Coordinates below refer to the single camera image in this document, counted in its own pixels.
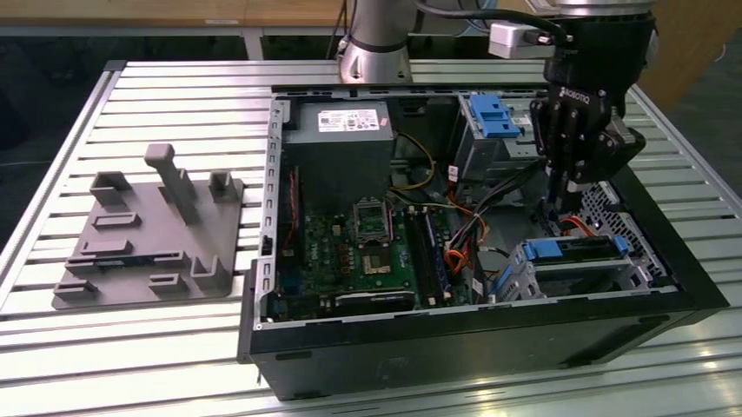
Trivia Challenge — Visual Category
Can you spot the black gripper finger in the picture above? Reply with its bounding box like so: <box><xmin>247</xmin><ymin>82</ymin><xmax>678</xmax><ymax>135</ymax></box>
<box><xmin>565</xmin><ymin>119</ymin><xmax>648</xmax><ymax>213</ymax></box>
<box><xmin>530</xmin><ymin>97</ymin><xmax>581</xmax><ymax>214</ymax></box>

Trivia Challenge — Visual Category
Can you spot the orange disk data wire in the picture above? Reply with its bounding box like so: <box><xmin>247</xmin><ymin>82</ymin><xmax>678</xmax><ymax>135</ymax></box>
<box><xmin>557</xmin><ymin>215</ymin><xmax>600</xmax><ymax>239</ymax></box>

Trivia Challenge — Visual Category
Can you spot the hard disk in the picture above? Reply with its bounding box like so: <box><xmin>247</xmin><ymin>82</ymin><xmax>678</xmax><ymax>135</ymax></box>
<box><xmin>521</xmin><ymin>236</ymin><xmax>629</xmax><ymax>264</ymax></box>

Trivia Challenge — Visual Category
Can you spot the metal disk bay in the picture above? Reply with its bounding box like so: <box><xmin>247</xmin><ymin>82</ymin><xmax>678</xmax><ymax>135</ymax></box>
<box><xmin>491</xmin><ymin>237</ymin><xmax>680</xmax><ymax>303</ymax></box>

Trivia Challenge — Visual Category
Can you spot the black RAM slot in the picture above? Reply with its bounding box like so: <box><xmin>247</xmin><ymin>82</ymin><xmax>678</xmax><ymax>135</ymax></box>
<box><xmin>405</xmin><ymin>207</ymin><xmax>439</xmax><ymax>308</ymax></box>

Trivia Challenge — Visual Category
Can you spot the metal drive cage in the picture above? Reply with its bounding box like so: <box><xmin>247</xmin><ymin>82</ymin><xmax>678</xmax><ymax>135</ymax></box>
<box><xmin>455</xmin><ymin>94</ymin><xmax>553</xmax><ymax>184</ymax></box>

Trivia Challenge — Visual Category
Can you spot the blue drive carrier latch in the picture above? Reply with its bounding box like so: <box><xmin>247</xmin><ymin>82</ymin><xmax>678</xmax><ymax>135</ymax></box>
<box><xmin>470</xmin><ymin>94</ymin><xmax>521</xmax><ymax>139</ymax></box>

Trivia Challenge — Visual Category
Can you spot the RAM stick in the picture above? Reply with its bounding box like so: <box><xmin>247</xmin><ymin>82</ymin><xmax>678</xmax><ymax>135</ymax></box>
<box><xmin>421</xmin><ymin>210</ymin><xmax>453</xmax><ymax>301</ymax></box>

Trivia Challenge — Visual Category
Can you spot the CPU socket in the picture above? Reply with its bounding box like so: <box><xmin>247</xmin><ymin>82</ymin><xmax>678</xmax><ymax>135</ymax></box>
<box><xmin>351</xmin><ymin>197</ymin><xmax>395</xmax><ymax>245</ymax></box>

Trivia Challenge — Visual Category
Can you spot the grey power supply unit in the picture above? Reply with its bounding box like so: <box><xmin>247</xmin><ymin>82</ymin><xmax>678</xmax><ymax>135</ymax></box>
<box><xmin>281</xmin><ymin>100</ymin><xmax>397</xmax><ymax>218</ymax></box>

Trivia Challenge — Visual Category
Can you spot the square chipset chip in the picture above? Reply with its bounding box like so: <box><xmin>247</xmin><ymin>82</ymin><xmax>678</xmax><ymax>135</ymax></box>
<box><xmin>362</xmin><ymin>251</ymin><xmax>394</xmax><ymax>277</ymax></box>

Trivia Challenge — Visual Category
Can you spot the green motherboard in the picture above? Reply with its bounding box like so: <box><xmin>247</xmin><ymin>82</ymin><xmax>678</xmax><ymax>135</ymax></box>
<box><xmin>277</xmin><ymin>190</ymin><xmax>482</xmax><ymax>321</ymax></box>

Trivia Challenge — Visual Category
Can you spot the black graphics card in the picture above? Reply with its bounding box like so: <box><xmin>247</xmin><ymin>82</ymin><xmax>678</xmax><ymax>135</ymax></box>
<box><xmin>333</xmin><ymin>289</ymin><xmax>418</xmax><ymax>314</ymax></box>

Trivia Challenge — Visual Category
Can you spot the black PC case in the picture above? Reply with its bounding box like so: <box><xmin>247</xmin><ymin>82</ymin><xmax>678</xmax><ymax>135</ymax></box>
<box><xmin>235</xmin><ymin>82</ymin><xmax>730</xmax><ymax>401</ymax></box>

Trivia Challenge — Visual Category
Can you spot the wooden bench top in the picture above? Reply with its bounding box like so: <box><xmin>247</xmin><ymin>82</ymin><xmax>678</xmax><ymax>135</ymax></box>
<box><xmin>0</xmin><ymin>0</ymin><xmax>558</xmax><ymax>28</ymax></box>

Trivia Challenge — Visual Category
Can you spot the grey parts rack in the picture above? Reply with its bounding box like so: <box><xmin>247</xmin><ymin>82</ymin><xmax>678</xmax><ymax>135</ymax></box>
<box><xmin>51</xmin><ymin>142</ymin><xmax>249</xmax><ymax>312</ymax></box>

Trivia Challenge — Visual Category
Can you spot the thick black sleeved wire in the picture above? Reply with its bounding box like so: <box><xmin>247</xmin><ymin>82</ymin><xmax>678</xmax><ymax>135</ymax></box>
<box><xmin>457</xmin><ymin>158</ymin><xmax>551</xmax><ymax>210</ymax></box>

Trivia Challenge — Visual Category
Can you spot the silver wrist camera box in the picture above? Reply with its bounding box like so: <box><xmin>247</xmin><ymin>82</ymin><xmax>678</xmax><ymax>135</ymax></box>
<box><xmin>489</xmin><ymin>21</ymin><xmax>573</xmax><ymax>59</ymax></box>

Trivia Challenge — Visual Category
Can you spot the yellow wire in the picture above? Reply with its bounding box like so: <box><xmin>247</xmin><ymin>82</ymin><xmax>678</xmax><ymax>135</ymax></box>
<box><xmin>389</xmin><ymin>132</ymin><xmax>438</xmax><ymax>192</ymax></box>

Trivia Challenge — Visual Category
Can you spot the mixed colour wire bundle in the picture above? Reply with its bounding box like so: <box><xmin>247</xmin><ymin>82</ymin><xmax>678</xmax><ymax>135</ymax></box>
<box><xmin>446</xmin><ymin>202</ymin><xmax>491</xmax><ymax>254</ymax></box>

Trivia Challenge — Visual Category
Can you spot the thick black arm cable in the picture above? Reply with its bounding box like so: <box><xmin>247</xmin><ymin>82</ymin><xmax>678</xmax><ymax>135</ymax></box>
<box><xmin>413</xmin><ymin>0</ymin><xmax>573</xmax><ymax>44</ymax></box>

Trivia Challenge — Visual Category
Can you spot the looped orange wire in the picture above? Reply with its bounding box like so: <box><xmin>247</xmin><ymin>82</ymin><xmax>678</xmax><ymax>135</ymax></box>
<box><xmin>445</xmin><ymin>249</ymin><xmax>469</xmax><ymax>275</ymax></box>

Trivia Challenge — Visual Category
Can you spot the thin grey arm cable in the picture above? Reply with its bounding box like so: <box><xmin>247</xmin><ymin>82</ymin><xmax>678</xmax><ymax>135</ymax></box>
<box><xmin>331</xmin><ymin>0</ymin><xmax>357</xmax><ymax>60</ymax></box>

